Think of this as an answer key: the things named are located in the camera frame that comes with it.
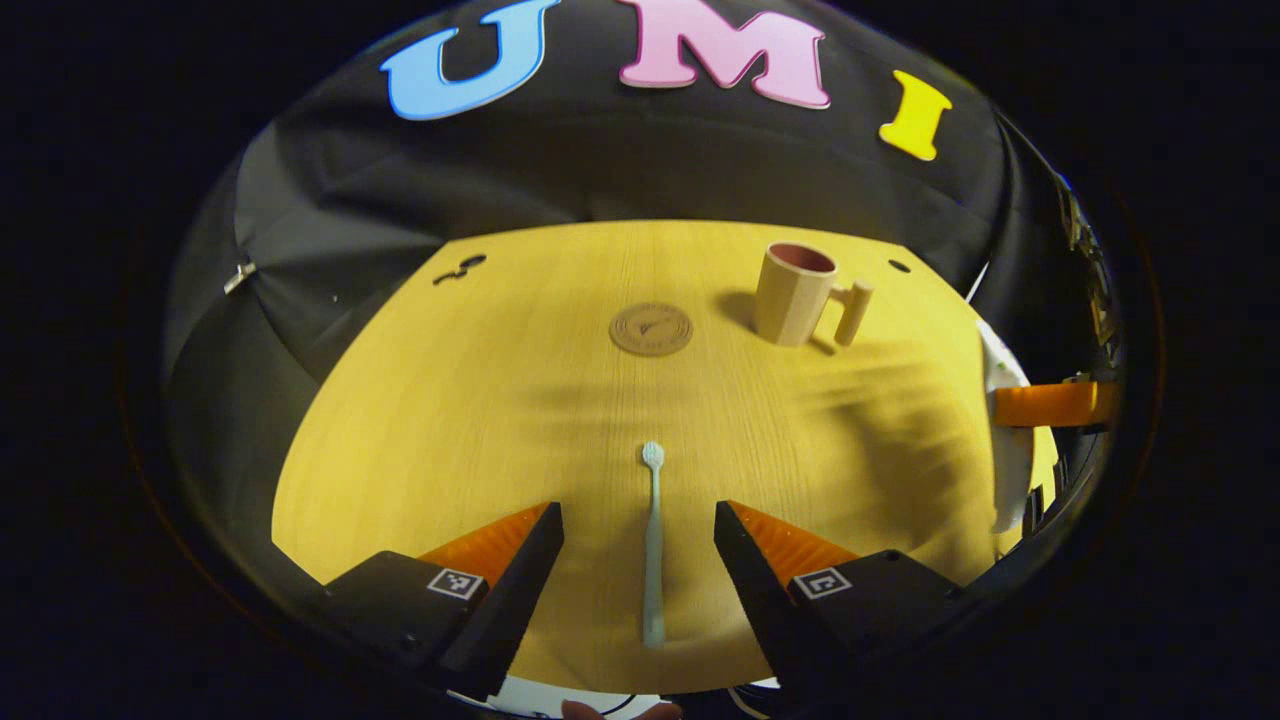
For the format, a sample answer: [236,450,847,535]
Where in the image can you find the round brown coaster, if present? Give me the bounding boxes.
[609,302,694,357]

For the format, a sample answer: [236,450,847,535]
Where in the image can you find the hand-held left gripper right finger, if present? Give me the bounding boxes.
[715,502,969,696]

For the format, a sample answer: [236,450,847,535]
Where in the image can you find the black backdrop cloth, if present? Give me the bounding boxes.
[165,0,1111,601]

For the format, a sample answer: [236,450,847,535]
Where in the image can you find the beige cup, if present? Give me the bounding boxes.
[753,242,874,348]

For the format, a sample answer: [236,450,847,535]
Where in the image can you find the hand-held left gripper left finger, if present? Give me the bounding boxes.
[322,502,564,701]

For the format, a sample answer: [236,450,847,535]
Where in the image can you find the pale green toothbrush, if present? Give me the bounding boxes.
[641,441,667,648]

